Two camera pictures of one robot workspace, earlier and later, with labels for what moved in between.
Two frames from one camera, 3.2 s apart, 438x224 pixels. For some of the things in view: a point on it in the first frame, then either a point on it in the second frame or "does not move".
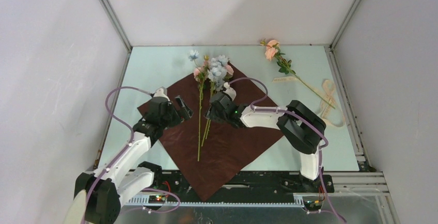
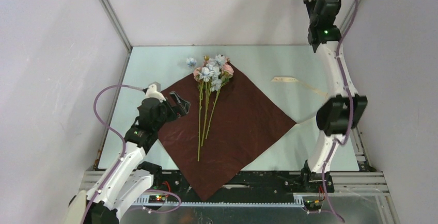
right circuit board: x=313 y=205 does not move
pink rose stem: x=200 y=122 does not move
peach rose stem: x=272 y=50 → x=227 y=70
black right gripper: x=210 y=113 → x=309 y=4
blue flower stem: x=217 y=76 → x=205 y=74
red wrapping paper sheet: x=212 y=157 does not move
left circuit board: x=156 y=198 does not move
